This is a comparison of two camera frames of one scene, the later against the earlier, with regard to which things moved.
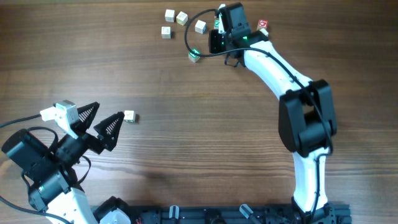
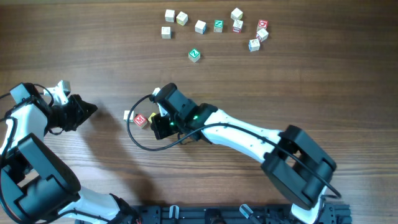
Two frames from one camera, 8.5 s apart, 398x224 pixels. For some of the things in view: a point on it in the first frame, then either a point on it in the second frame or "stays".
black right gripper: [212, 37] to [158, 126]
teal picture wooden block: [129, 116] stays
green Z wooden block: [193, 56] stays
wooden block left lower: [166, 32] stays
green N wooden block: [216, 24] stays
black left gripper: [102, 140] to [79, 108]
